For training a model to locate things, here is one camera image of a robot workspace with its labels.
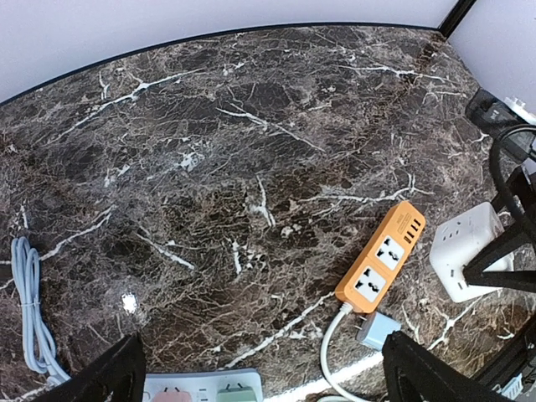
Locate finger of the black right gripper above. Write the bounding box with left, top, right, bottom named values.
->
left=462, top=167, right=535, bottom=292

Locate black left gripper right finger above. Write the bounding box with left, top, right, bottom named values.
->
left=382, top=332, right=507, bottom=401

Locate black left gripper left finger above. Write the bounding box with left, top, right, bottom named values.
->
left=37, top=332, right=146, bottom=402

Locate white cube socket adapter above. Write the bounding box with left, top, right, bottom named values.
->
left=429, top=202, right=504, bottom=303

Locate pink charger plug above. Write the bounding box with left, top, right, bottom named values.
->
left=152, top=388, right=193, bottom=402

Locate light blue charger plug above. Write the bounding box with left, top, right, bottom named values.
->
left=356, top=312, right=401, bottom=351

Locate light blue power cable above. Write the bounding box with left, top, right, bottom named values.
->
left=10, top=236, right=72, bottom=384

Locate light blue power strip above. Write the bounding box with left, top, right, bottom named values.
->
left=142, top=368, right=264, bottom=401

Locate orange power strip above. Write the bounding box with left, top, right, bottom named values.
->
left=334, top=201, right=425, bottom=313

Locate green charger plug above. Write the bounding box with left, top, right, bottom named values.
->
left=216, top=384, right=257, bottom=402

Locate black right side rail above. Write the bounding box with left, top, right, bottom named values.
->
left=472, top=327, right=535, bottom=389

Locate white power strip cable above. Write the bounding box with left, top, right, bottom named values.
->
left=320, top=303, right=361, bottom=402

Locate black sleeved camera cable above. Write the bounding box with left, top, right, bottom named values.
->
left=488, top=124, right=536, bottom=227

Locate white slotted cable duct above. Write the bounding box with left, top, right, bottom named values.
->
left=500, top=374, right=523, bottom=400

